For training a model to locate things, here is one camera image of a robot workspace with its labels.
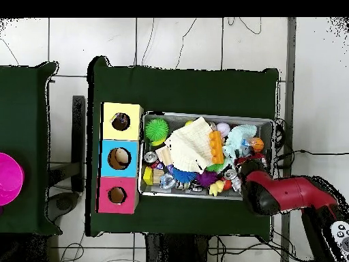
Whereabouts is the mint green knitted cloth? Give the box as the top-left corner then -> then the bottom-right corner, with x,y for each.
222,124 -> 258,164

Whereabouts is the silver toy robot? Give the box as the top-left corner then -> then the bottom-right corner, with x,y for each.
224,169 -> 243,192

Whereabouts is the orange plastic compartment tray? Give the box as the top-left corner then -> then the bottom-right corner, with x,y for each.
208,130 -> 225,165

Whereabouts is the cream waffle cloth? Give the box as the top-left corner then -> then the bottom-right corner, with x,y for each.
164,116 -> 216,175

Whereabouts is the blue spiky ball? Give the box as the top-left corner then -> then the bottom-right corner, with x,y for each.
171,167 -> 198,184

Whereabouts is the colourful polka dot cloth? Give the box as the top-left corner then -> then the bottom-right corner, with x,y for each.
111,113 -> 130,130

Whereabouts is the wooden box with three holes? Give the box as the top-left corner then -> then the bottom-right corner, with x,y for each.
95,102 -> 144,214

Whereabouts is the small orange basketball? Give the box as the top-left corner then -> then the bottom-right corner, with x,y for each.
249,136 -> 264,153

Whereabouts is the white baseball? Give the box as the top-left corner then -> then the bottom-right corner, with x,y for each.
216,121 -> 231,137

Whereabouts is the yellow plush duck toy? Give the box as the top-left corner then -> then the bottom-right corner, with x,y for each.
208,179 -> 225,197

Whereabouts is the purple spiky ball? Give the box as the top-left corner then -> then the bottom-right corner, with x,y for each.
195,171 -> 218,188

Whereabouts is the dark green table cloth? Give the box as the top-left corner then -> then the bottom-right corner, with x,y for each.
85,55 -> 280,237

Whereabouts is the large green spiky ball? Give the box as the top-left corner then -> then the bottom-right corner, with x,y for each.
144,117 -> 170,143

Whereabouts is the silver soda can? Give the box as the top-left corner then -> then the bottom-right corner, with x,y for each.
143,151 -> 158,164

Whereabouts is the grey stand base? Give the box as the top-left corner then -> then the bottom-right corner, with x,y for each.
44,191 -> 80,222

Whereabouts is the dark green side table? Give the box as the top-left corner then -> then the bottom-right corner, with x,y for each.
0,61 -> 62,235

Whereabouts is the magenta round disc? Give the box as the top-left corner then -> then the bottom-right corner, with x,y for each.
0,151 -> 25,207

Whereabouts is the shallow wire mesh bin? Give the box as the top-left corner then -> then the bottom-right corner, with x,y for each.
137,111 -> 275,202

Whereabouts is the black power cable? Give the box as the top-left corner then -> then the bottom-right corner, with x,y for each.
273,148 -> 349,169

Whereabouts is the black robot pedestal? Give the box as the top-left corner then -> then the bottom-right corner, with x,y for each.
144,233 -> 211,262

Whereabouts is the black upright post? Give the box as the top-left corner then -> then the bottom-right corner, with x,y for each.
71,95 -> 86,193

